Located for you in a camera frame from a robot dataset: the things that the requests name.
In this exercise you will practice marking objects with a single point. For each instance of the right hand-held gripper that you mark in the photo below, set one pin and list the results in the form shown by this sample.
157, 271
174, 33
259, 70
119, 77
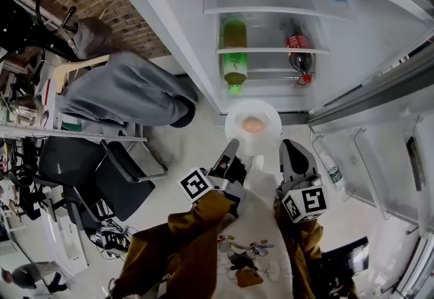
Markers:
305, 204

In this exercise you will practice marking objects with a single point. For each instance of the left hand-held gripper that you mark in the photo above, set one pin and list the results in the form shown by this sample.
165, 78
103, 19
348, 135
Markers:
195, 185

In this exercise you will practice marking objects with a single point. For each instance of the white round plate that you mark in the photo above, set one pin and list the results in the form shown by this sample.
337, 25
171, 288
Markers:
237, 129

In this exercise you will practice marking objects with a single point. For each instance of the brown egg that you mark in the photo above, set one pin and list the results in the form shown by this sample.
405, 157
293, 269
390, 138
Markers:
252, 124

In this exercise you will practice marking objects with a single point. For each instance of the white refrigerator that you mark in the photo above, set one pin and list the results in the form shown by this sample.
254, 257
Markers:
176, 36

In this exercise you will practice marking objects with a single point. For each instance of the person's left forearm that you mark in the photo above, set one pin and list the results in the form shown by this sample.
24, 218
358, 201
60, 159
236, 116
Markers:
190, 243

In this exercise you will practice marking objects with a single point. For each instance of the person's right forearm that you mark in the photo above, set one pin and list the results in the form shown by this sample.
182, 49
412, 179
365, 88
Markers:
305, 250

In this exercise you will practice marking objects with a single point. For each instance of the clear water bottle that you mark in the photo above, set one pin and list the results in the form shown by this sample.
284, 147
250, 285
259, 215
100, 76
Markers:
334, 172

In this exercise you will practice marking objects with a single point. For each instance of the black coat rack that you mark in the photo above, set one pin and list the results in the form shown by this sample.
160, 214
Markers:
184, 119

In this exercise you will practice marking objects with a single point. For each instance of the person's white printed shirt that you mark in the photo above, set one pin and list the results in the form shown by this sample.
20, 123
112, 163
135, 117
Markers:
254, 216

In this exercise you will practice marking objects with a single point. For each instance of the green tea bottle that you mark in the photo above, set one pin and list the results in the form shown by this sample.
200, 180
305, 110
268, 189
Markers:
234, 63

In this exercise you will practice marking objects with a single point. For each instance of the black tablet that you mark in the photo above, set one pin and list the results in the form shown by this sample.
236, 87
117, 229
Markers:
346, 260

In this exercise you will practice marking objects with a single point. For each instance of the black mesh sled-base chair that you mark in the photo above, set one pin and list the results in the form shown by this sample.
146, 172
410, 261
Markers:
122, 182

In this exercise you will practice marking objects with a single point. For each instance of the black bar-shaped object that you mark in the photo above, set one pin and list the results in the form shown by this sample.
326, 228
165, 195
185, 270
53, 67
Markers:
415, 162

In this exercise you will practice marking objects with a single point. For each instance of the grey hooded garment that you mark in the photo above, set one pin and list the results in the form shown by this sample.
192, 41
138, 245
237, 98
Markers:
129, 91

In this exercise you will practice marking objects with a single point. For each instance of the cola bottle with red label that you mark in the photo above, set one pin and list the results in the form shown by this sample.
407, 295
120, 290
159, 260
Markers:
300, 45

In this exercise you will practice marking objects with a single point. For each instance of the white metal shelf rack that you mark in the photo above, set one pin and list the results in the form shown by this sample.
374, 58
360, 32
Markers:
84, 135

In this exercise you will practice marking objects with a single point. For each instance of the black electronic device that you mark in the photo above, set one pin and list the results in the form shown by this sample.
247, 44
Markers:
110, 240

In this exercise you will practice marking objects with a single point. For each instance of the green pad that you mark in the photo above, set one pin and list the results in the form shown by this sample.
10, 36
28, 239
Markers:
72, 126

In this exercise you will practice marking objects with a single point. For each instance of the wooden clothes hanger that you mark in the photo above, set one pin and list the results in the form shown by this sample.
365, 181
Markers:
81, 65

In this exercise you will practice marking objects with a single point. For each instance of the black office chair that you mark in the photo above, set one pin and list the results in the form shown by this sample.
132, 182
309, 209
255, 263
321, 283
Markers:
40, 196

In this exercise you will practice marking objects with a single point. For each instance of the shiny metal pot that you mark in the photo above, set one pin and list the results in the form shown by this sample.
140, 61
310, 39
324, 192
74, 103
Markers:
27, 109

